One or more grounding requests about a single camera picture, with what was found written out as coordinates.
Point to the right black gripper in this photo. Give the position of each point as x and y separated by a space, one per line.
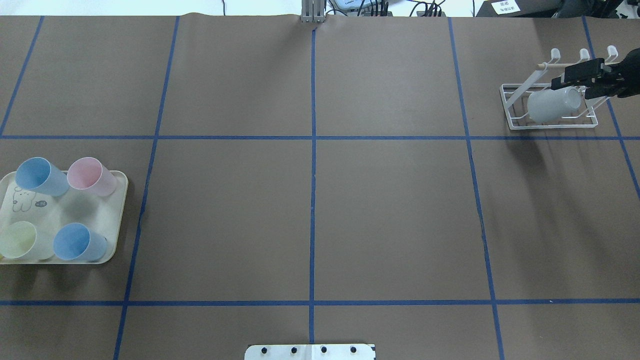
627 76

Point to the white plastic cup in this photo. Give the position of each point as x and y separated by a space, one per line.
548 105

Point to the pink plastic cup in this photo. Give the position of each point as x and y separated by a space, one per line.
88 174

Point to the blue cup front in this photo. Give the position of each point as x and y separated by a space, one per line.
76 242

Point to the blue cup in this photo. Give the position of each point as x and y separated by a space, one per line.
39 175
76 242

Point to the blue cup rear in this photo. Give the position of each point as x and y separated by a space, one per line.
39 175

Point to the pale green cup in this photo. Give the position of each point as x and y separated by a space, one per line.
24 241

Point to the cream cartoon tray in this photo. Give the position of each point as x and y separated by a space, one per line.
101 214

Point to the white wire cup rack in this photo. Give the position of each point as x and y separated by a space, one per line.
514 98

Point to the aluminium frame post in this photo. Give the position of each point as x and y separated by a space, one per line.
313 11

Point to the metal base plate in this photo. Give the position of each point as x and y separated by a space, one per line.
338 351

